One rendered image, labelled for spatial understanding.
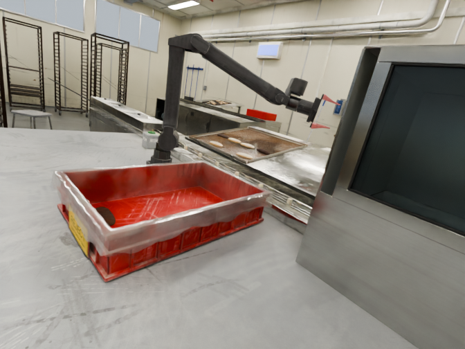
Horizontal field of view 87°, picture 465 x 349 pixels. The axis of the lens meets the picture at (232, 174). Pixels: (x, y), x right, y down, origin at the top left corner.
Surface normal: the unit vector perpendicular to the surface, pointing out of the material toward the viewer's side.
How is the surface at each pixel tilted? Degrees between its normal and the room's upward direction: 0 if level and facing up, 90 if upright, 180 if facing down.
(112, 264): 90
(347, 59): 90
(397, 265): 90
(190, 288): 0
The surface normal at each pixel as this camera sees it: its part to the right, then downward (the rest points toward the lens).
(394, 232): -0.74, 0.08
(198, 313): 0.18, -0.94
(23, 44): 0.65, 0.34
